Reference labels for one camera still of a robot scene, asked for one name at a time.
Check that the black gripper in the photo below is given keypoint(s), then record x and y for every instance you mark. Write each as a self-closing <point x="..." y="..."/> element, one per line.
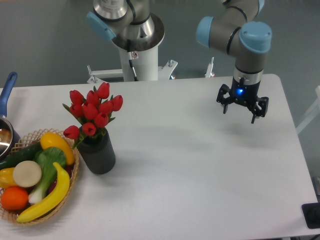
<point x="244" y="95"/>

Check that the red tulip bouquet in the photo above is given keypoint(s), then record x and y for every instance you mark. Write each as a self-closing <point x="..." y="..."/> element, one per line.
<point x="93" y="112"/>

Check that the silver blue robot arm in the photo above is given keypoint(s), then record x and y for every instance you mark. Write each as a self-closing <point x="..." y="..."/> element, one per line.
<point x="137" y="33"/>

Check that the dark grey ribbed vase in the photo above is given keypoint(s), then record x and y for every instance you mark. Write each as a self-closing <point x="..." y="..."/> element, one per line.
<point x="98" y="154"/>

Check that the black device at table edge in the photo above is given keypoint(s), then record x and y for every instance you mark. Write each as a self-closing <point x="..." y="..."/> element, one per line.
<point x="311" y="213"/>

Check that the yellow mango toy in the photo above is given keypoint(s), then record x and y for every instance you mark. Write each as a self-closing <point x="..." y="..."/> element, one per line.
<point x="50" y="139"/>

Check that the yellow plastic banana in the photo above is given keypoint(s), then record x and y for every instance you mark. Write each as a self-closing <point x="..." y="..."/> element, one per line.
<point x="51" y="200"/>

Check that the green bok choy toy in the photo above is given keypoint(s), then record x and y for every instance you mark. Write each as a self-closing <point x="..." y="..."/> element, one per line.
<point x="45" y="159"/>

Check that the green cucumber toy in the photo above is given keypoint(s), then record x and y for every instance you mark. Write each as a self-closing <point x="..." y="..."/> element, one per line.
<point x="25" y="154"/>

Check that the beige round bread toy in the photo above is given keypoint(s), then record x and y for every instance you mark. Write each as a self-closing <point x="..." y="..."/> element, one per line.
<point x="27" y="174"/>

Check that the yellow bell pepper toy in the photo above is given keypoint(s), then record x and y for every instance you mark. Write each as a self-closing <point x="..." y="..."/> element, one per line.
<point x="6" y="178"/>

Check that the orange plastic fruit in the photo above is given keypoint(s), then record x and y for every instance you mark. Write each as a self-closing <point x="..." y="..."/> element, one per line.
<point x="14" y="198"/>

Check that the woven wicker basket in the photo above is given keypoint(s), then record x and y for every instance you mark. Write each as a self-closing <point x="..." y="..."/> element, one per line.
<point x="28" y="140"/>

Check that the white frame at right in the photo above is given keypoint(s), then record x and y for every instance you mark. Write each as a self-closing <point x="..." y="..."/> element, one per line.
<point x="312" y="112"/>

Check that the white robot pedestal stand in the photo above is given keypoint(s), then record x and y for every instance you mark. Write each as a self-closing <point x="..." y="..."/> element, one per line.
<point x="136" y="66"/>

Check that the blue handled steel pot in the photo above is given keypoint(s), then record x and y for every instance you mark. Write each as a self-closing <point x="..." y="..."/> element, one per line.
<point x="8" y="136"/>

